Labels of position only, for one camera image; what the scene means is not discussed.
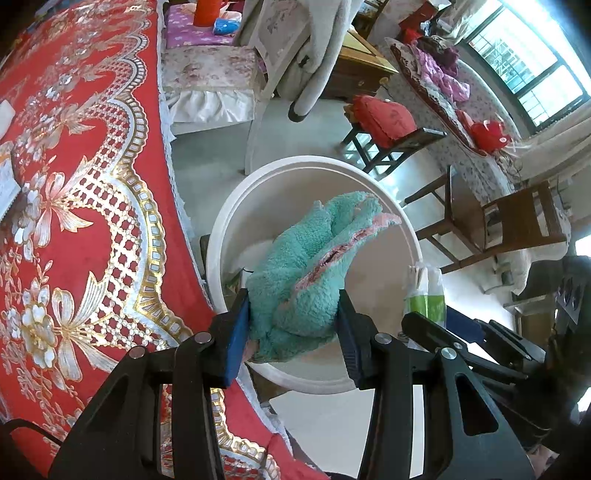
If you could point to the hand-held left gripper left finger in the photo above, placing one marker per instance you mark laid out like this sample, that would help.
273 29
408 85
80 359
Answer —
236 339

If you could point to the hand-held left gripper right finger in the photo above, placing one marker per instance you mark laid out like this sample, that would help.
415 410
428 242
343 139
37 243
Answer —
352 344

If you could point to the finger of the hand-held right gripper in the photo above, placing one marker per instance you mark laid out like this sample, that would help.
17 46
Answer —
466 321
429 330

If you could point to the green white plastic packet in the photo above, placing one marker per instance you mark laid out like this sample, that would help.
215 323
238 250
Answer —
427 302

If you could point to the white plastic bucket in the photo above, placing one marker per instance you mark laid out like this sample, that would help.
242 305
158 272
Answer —
383 277

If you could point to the teal fleece cloth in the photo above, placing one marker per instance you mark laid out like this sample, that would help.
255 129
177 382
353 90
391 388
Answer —
300 286

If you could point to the brown wooden chair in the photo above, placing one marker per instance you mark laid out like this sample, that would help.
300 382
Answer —
521 217

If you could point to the red gold patterned tablecloth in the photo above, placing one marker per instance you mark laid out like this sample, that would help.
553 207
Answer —
92 230

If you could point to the floral covered sofa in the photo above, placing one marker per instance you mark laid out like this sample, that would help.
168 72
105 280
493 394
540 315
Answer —
475 138

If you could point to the dark wooden chair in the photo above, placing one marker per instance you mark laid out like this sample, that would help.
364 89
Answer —
415 141

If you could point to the red bag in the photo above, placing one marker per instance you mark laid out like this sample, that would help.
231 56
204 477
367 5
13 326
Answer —
489 134

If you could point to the red cushion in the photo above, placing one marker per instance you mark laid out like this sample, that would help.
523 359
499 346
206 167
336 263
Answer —
385 120

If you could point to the pink clothing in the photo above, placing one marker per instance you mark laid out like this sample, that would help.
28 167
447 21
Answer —
438 74

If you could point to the beige floral seat cushion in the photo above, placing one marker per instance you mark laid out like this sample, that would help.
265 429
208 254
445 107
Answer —
207 74

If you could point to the wooden cabinet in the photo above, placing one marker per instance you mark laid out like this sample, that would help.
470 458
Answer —
360 69

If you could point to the window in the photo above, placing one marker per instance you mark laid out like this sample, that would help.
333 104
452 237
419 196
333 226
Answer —
531 55

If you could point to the purple floral cushion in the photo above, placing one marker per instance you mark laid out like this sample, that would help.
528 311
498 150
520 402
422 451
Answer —
194 34

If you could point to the white chair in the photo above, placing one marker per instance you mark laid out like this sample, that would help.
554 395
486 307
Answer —
272 32

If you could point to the blue white tissue pack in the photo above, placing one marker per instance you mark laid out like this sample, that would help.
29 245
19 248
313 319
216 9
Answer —
226 24

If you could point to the small white container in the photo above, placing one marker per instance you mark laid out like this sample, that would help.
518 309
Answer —
5 117

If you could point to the red thermos jug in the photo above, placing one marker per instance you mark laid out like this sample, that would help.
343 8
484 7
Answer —
206 11

